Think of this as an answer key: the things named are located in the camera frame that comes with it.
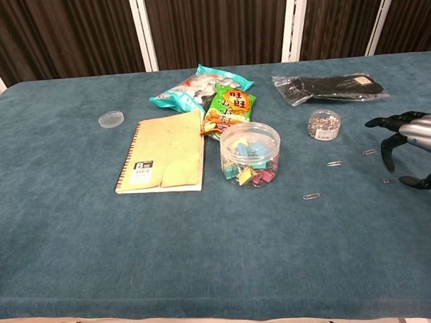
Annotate green orange snack bag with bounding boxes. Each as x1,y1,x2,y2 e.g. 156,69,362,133
197,81,259,136

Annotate kraft spiral notebook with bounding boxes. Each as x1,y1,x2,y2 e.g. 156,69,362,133
110,109,207,196

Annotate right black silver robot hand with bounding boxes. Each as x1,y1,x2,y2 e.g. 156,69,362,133
364,109,431,194

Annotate small clear jar of paper clips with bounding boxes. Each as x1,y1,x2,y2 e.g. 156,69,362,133
306,107,342,142

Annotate dark brown divider panel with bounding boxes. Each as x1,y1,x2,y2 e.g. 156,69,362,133
140,0,293,71
372,0,431,55
0,0,147,88
297,0,391,61

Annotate teal table cloth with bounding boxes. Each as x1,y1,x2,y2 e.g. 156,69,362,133
0,51,431,323

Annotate clear round plastic lid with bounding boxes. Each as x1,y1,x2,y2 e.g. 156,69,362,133
97,109,126,130

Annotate teal white snack bag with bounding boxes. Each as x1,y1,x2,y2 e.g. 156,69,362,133
147,61,256,115

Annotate clear jar of binder clips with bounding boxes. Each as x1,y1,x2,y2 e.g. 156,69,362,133
218,120,284,190

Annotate black socks in clear bag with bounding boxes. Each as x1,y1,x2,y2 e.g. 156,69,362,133
271,70,391,108

